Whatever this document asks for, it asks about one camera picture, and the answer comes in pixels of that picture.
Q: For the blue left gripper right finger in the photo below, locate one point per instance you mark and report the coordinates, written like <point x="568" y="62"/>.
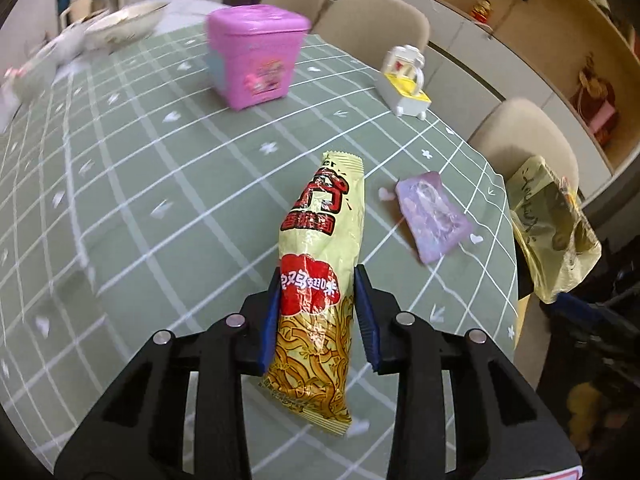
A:
<point x="364" y="296"/>

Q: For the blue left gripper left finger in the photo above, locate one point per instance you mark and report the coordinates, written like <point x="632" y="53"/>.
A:
<point x="270" y="305"/>

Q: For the gold noodle snack packet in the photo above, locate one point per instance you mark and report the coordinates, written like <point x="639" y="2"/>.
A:
<point x="319" y="247"/>

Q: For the yellow trash bag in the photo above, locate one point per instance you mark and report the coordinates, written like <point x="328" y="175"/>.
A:
<point x="558" y="244"/>

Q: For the purple tissue pack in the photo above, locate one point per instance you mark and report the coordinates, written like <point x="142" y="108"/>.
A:
<point x="436" y="224"/>

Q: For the green checked tablecloth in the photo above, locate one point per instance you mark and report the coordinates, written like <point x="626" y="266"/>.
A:
<point x="133" y="199"/>

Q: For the beige chair near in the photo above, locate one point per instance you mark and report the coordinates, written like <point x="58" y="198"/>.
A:
<point x="516" y="130"/>

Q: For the red gift bag ornament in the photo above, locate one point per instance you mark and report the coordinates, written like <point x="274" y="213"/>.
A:
<point x="594" y="101"/>

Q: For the white yellow toothpick dispenser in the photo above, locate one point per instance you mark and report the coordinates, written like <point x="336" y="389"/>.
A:
<point x="401" y="80"/>

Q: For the white cabinet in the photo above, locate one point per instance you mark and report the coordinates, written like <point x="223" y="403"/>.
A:
<point x="469" y="70"/>

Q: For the pink plastic box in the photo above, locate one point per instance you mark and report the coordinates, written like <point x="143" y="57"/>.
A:
<point x="252" y="51"/>

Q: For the beige chair middle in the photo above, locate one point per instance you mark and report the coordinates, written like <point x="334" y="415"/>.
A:
<point x="368" y="29"/>

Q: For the red figurine right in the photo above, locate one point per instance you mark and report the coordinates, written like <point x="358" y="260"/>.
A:
<point x="481" y="11"/>

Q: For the white bowl with noodles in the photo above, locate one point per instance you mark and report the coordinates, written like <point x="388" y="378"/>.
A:
<point x="125" y="26"/>

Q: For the pale green bowl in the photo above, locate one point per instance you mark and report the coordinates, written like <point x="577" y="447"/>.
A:
<point x="24" y="84"/>

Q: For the white bowl behind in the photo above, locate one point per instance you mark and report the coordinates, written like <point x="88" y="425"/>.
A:
<point x="67" y="45"/>

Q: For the wooden wall shelf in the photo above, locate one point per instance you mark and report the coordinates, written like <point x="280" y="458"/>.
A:
<point x="554" y="37"/>

